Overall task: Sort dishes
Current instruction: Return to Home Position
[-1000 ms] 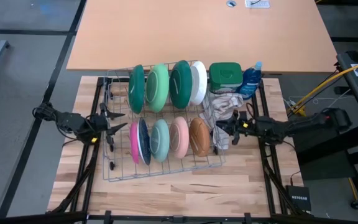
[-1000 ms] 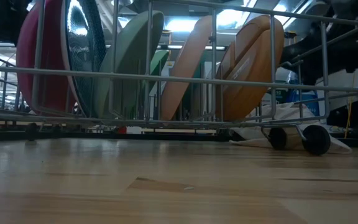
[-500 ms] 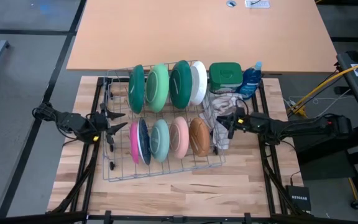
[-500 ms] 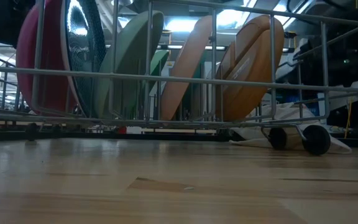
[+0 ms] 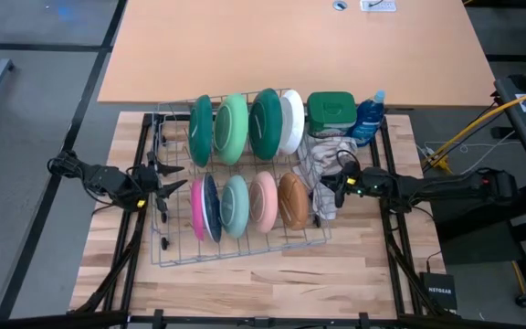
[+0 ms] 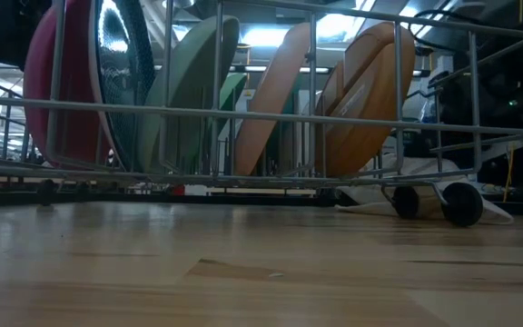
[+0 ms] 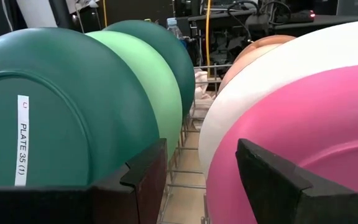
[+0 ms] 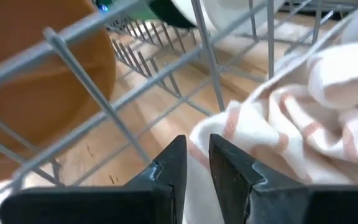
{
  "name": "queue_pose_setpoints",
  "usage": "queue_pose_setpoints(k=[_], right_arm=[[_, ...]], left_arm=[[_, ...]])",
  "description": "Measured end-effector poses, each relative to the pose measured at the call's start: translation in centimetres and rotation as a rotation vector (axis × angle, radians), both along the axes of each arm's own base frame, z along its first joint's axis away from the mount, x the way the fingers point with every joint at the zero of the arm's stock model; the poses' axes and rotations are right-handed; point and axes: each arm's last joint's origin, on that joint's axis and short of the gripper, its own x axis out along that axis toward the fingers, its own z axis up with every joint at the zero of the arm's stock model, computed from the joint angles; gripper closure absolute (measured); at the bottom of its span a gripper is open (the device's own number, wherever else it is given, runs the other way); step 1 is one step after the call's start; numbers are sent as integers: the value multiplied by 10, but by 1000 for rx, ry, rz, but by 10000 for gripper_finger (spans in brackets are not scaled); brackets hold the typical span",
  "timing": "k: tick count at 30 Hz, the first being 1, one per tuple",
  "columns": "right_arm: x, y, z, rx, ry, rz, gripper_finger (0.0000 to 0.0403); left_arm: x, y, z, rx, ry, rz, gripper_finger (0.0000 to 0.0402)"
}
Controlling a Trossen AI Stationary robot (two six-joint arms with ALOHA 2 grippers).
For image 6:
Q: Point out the red plate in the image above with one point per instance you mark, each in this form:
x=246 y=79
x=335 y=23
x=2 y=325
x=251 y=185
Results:
x=80 y=68

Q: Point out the white striped dish towel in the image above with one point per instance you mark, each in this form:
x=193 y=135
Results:
x=493 y=213

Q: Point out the dark blue plate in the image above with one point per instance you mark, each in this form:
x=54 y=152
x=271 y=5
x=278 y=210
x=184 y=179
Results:
x=125 y=68

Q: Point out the orange divided plate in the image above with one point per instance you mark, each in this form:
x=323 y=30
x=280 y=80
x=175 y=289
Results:
x=370 y=91

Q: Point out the pale green plate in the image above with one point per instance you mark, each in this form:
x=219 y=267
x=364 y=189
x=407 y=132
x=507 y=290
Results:
x=193 y=68

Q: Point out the pink plate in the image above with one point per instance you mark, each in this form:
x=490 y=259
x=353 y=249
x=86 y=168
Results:
x=279 y=91

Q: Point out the mint green plate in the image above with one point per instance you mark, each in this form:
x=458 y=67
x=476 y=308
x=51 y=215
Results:
x=234 y=95

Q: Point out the fluorescent strip light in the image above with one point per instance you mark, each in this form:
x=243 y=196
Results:
x=254 y=69

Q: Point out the black metal table frame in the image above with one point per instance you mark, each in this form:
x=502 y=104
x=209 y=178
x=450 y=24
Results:
x=152 y=198

